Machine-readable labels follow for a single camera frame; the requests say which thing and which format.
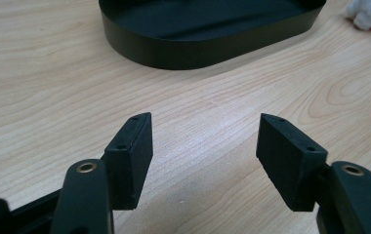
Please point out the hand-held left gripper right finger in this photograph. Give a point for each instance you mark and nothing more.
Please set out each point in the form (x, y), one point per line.
(287, 162)

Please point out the black hanger stand with tray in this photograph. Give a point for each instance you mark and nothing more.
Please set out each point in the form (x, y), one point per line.
(206, 35)

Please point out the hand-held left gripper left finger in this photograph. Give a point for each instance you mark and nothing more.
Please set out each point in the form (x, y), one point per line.
(131, 169)

